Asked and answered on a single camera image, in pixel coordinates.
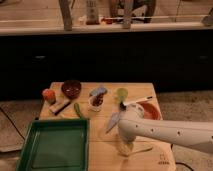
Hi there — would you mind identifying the silver metal fork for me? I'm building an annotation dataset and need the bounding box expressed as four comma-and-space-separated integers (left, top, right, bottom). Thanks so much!
129, 147, 153, 156

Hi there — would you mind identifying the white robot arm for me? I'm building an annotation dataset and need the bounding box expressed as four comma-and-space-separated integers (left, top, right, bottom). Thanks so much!
118, 103, 213, 154

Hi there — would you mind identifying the green plastic tray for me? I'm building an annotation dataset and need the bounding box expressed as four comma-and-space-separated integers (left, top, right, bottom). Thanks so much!
16, 119, 89, 171

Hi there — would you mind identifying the grey blade knife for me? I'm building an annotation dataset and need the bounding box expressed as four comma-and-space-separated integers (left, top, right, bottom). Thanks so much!
106, 112, 120, 132

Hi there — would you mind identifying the orange plastic bowl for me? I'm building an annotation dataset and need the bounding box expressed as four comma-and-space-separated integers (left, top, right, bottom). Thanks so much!
140, 102, 161, 120

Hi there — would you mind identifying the blue grey cloth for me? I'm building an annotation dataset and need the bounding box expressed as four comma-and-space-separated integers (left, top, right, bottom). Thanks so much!
89, 87, 107, 97

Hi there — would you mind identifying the green pepper toy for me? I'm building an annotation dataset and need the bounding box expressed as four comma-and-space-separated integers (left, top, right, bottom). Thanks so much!
74, 103, 85, 119

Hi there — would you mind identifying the beige black block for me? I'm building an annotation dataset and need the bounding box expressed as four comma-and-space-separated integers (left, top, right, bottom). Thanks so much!
49, 99, 71, 115

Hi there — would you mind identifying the dark red bowl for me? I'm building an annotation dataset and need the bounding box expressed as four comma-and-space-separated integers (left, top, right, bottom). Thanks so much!
61, 80, 81, 99

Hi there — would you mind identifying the bottle on counter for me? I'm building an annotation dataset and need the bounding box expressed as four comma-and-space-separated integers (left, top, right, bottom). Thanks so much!
86, 0, 99, 25

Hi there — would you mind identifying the white handled brush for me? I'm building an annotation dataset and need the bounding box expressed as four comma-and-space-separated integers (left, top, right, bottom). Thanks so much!
119, 96, 153, 110

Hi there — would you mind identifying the black cable on floor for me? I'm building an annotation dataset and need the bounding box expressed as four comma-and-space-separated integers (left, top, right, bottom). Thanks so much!
170, 143, 195, 171

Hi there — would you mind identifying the black cable at left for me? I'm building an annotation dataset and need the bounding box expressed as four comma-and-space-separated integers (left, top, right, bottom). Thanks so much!
0, 107, 26, 141

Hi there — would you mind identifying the wooden post right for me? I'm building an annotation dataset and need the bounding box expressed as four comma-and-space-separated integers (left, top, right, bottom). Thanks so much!
123, 0, 134, 29

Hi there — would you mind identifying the wooden post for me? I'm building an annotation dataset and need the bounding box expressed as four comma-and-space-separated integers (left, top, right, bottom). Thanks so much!
59, 0, 72, 31
123, 0, 134, 29

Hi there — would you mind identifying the wooden post left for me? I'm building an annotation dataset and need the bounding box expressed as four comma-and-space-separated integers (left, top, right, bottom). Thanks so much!
59, 0, 72, 31

